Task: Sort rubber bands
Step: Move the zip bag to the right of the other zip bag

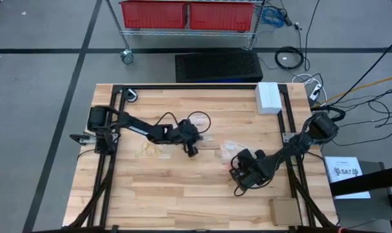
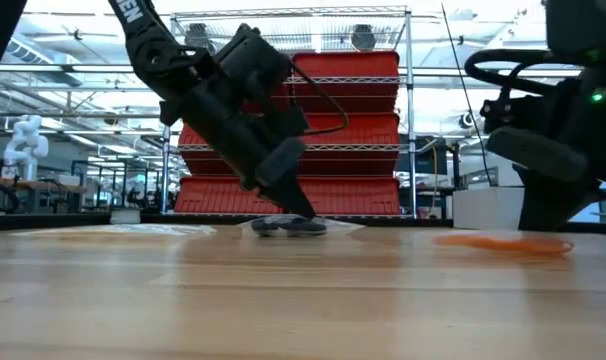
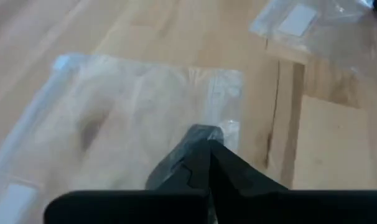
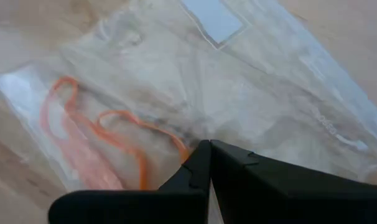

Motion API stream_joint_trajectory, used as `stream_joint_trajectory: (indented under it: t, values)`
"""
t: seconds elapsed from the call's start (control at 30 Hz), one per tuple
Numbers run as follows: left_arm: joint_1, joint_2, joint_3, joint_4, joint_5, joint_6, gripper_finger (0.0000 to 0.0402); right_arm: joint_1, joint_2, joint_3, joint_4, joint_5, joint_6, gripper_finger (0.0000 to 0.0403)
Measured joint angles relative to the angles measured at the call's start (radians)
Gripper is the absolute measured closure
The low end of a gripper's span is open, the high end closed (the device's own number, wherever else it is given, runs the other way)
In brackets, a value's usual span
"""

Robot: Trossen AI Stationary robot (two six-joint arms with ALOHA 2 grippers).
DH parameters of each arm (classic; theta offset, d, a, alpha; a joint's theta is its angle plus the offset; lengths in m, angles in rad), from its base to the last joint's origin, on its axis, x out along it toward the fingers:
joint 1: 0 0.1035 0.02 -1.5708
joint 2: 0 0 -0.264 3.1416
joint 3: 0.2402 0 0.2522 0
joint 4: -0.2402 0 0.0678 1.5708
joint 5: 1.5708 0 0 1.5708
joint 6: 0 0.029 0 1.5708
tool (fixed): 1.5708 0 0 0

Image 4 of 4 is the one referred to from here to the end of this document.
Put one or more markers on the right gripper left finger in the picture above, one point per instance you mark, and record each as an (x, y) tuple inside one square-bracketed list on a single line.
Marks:
[(129, 208)]

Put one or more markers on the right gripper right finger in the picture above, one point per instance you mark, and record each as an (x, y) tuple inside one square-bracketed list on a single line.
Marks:
[(294, 199)]

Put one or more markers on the orange rubber bands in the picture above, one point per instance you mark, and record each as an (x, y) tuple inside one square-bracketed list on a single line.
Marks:
[(142, 171)]

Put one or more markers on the clear zip bag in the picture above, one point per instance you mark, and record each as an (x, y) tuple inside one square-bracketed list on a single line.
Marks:
[(238, 93)]

